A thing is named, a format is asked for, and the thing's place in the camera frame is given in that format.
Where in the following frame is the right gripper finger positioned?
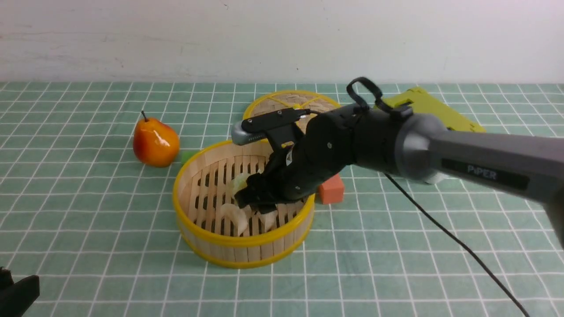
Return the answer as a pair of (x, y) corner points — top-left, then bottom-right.
(236, 189), (264, 209)
(246, 174), (267, 188)

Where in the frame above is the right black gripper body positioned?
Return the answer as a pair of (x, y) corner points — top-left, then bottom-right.
(246, 106), (366, 203)

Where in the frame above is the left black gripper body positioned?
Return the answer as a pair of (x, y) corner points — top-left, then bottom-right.
(0, 267), (40, 317)

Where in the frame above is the pale green dumpling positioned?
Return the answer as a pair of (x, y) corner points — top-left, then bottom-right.
(228, 173), (250, 196)
(258, 210), (278, 232)

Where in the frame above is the white dumpling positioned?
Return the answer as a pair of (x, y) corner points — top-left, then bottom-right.
(217, 203), (249, 236)

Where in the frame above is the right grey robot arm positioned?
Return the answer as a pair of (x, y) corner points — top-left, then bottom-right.
(231, 104), (564, 243)

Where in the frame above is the bamboo steamer tray yellow rim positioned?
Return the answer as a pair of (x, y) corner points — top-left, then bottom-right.
(172, 140), (315, 269)

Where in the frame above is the woven bamboo steamer lid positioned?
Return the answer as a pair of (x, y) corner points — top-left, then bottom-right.
(242, 90), (340, 120)

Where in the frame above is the orange foam cube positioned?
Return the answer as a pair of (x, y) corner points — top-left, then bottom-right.
(317, 174), (345, 205)

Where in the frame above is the small green cube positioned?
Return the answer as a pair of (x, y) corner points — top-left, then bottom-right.
(181, 150), (199, 166)

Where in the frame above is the green white lunch box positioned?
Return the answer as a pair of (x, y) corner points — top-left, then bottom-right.
(382, 86), (487, 133)

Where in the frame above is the red orange toy pear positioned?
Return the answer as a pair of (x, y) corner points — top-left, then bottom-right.
(133, 110), (181, 168)

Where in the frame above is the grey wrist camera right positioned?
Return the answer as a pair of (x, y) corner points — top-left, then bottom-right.
(231, 108), (312, 150)

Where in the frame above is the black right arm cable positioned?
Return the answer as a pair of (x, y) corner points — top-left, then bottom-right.
(346, 77), (531, 317)

